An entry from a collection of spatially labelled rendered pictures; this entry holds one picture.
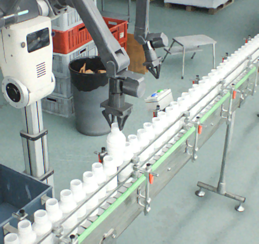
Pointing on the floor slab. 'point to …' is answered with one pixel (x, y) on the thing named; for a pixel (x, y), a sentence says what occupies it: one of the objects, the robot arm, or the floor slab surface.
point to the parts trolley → (115, 12)
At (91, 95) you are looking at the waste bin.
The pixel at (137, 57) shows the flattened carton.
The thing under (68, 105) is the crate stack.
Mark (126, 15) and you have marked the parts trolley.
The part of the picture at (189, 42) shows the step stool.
